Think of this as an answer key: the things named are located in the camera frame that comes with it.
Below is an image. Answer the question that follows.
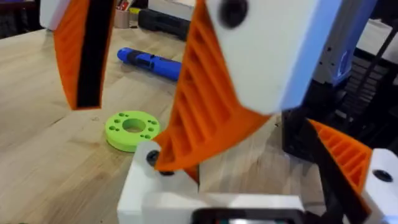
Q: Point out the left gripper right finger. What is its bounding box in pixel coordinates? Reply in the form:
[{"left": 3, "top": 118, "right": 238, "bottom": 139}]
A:
[{"left": 300, "top": 119, "right": 398, "bottom": 224}]

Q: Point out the white box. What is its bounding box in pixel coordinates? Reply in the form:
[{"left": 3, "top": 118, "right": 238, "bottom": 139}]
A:
[{"left": 147, "top": 0, "right": 200, "bottom": 22}]

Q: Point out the green disc with holes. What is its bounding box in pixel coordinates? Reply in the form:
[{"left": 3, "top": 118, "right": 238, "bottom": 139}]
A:
[{"left": 104, "top": 110, "right": 162, "bottom": 153}]

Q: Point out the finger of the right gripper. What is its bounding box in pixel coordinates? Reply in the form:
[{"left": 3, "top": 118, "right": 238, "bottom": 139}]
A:
[
  {"left": 39, "top": 0, "right": 116, "bottom": 111},
  {"left": 153, "top": 0, "right": 377, "bottom": 185}
]

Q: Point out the black tool case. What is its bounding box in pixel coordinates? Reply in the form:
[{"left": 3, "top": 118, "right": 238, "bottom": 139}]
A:
[{"left": 137, "top": 8, "right": 191, "bottom": 42}]

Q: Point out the beige cup with tools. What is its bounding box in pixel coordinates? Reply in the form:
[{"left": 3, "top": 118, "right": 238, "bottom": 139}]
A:
[{"left": 113, "top": 0, "right": 135, "bottom": 30}]

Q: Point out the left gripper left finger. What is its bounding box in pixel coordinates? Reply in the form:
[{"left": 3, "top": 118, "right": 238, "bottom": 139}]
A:
[{"left": 117, "top": 141, "right": 200, "bottom": 224}]

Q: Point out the blue electric screwdriver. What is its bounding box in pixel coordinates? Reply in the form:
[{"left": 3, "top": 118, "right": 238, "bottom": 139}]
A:
[{"left": 116, "top": 47, "right": 183, "bottom": 82}]

